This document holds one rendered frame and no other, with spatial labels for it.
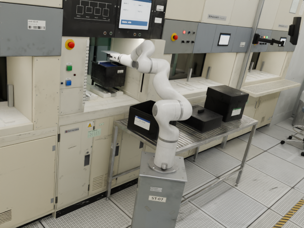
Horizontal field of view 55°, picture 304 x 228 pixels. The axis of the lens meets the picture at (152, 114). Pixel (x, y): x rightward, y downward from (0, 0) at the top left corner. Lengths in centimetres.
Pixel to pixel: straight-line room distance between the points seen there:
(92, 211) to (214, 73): 218
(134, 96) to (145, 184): 103
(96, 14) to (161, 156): 100
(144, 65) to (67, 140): 79
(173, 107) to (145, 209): 65
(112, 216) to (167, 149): 103
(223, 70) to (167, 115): 215
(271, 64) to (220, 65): 150
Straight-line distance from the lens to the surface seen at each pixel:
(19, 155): 206
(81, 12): 196
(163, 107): 158
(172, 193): 178
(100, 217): 254
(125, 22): 217
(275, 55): 500
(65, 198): 246
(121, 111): 237
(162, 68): 187
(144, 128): 213
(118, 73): 249
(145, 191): 177
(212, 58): 374
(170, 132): 165
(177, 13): 257
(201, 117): 242
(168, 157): 173
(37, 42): 184
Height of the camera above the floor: 169
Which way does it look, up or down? 21 degrees down
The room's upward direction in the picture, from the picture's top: 9 degrees clockwise
